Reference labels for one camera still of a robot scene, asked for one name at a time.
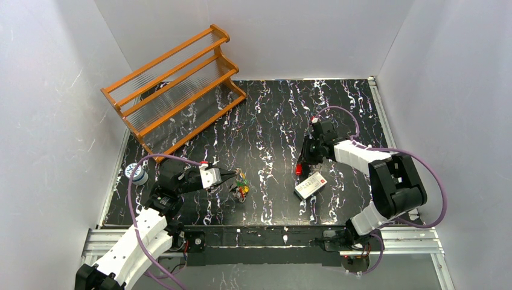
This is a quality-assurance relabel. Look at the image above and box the red tag key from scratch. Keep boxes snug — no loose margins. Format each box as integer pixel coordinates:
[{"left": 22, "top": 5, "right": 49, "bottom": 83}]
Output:
[{"left": 295, "top": 163, "right": 304, "bottom": 176}]

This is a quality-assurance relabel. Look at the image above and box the metal key organizer ring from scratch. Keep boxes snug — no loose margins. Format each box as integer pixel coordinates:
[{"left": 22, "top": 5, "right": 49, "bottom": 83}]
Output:
[{"left": 229, "top": 169, "right": 251, "bottom": 204}]

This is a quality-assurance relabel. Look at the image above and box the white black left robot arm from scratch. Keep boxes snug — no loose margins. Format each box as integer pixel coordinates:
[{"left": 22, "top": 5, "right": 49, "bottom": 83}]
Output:
[{"left": 74, "top": 158, "right": 241, "bottom": 289}]

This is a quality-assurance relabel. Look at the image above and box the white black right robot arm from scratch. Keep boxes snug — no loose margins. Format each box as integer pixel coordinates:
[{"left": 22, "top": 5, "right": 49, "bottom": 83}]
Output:
[{"left": 295, "top": 118, "right": 427, "bottom": 240}]

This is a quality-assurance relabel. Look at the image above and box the white card box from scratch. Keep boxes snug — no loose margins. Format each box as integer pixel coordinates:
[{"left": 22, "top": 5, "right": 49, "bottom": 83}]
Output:
[{"left": 294, "top": 172, "right": 327, "bottom": 200}]

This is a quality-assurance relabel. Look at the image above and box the white blue tape roll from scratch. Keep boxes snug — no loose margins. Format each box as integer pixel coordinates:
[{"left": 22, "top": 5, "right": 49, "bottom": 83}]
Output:
[{"left": 124, "top": 163, "right": 149, "bottom": 186}]

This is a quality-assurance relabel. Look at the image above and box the orange wooden shelf rack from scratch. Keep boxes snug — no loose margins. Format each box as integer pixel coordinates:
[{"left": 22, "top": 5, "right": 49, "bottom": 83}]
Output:
[{"left": 101, "top": 24, "right": 246, "bottom": 162}]

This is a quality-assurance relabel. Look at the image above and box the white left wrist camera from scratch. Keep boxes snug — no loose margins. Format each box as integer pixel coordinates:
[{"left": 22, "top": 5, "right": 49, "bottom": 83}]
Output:
[{"left": 199, "top": 163, "right": 222, "bottom": 189}]

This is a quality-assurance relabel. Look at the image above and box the aluminium front rail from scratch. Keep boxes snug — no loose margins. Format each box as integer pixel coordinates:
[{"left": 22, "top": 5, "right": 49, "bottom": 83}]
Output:
[{"left": 82, "top": 226, "right": 446, "bottom": 257}]

